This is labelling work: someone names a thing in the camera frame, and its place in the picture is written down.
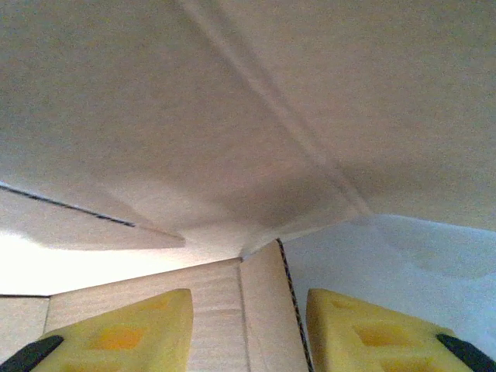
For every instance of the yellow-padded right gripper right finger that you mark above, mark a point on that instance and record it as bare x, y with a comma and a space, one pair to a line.
379, 337

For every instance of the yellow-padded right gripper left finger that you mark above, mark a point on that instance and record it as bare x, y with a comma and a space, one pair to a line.
116, 337

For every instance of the brown cardboard box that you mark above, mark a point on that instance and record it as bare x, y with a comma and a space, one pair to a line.
232, 116

